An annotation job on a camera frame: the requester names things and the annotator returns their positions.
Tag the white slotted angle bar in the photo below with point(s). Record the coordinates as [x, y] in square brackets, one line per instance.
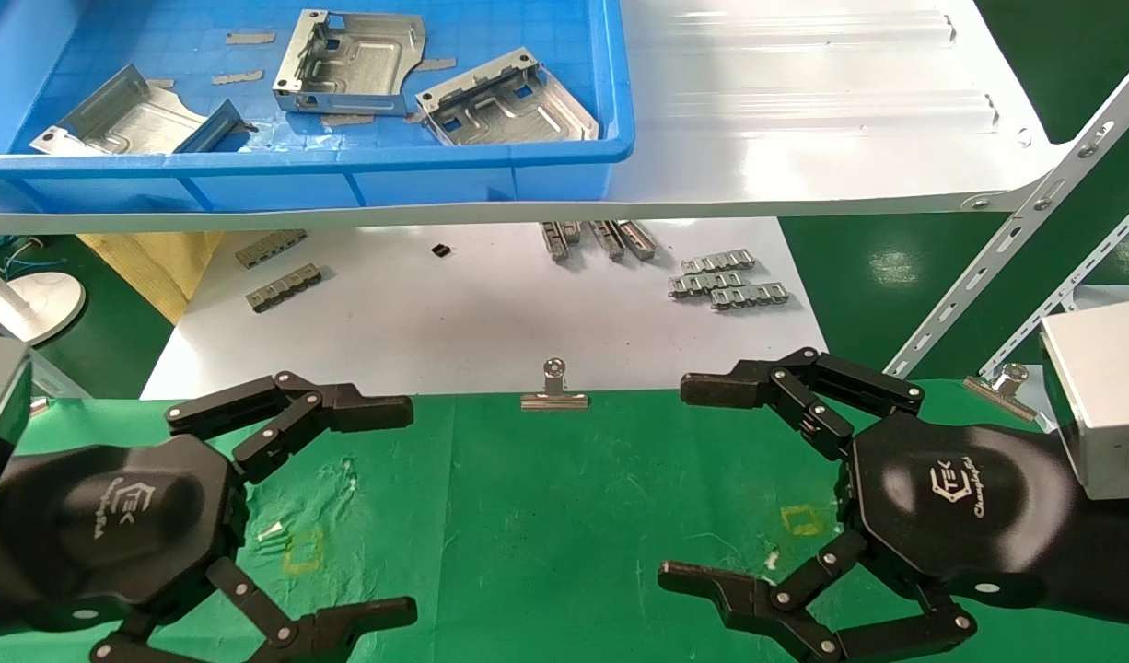
[1071, 290]
[1006, 241]

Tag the metal bracket with square holes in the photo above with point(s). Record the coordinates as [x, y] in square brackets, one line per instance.
[518, 106]

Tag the blue plastic bin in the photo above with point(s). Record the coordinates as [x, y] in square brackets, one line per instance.
[482, 184]

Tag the metal bracket with curved cutout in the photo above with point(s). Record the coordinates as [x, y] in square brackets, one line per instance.
[150, 120]

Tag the grey slotted angle bar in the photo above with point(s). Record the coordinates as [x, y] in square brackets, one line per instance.
[63, 382]

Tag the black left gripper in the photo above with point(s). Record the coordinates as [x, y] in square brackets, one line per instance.
[113, 516]

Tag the white metal shelf board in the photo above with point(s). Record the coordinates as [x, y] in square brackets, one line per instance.
[804, 138]

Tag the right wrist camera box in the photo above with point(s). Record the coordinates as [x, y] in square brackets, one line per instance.
[1103, 396]

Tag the white round stand base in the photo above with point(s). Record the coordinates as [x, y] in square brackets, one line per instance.
[40, 304]

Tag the small metal connector strip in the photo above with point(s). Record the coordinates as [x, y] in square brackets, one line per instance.
[284, 287]
[270, 248]
[718, 261]
[572, 231]
[555, 241]
[608, 239]
[636, 238]
[698, 284]
[750, 296]

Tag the yellow plastic bag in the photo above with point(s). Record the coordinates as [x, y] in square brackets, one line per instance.
[150, 267]

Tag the metal bracket with corner holes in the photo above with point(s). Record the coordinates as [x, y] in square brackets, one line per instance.
[371, 55]

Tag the green table cloth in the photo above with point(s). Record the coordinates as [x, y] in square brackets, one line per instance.
[546, 516]

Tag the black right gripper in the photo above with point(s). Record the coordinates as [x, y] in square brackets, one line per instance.
[970, 506]

